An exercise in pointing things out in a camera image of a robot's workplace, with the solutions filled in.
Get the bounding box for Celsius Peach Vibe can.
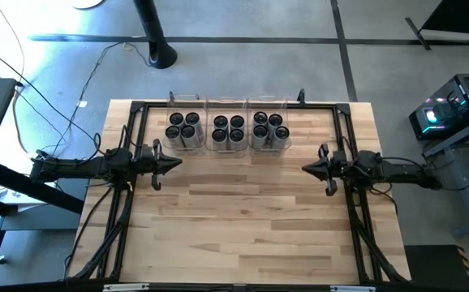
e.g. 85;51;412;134
273;125;292;151
267;113;285;131
252;124;269;150
252;110;269;127

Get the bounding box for grey metal cart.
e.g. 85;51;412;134
423;111;469;238

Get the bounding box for black aluminium table frame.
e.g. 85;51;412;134
64;100;412;285

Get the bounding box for white box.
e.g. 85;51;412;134
0;160;63;206

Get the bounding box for Celsius Tropical Vibe can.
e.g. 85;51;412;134
168;111;186;127
184;111;204;135
164;124;183;149
179;124;201;149

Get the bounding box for black power plug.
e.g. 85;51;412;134
29;148;51;161

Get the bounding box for beige power cable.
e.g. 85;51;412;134
0;0;32;155

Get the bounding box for black case hazard stripes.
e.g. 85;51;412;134
403;244;469;292

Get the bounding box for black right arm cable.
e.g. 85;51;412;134
370;156;428;212

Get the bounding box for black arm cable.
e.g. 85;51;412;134
91;124;136;158
370;156;428;212

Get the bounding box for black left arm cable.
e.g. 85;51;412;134
91;124;136;158

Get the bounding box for black folding stand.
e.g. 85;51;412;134
404;0;469;52

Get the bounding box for black power cable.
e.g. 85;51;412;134
49;40;153;160
0;40;101;147

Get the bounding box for white metal bracket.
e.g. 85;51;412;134
329;285;376;292
102;282;150;292

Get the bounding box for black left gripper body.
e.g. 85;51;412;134
139;138;163;191

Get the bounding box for Celsius Arctic Vibe can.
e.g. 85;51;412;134
213;114;230;131
228;128;247;152
229;114;247;131
210;128;229;152

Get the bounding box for black stand pole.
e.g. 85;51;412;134
131;0;179;70

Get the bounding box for clear plastic bin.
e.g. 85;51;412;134
205;96;249;158
162;93;208;157
247;95;292;154

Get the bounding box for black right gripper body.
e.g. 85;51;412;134
317;143;359;197

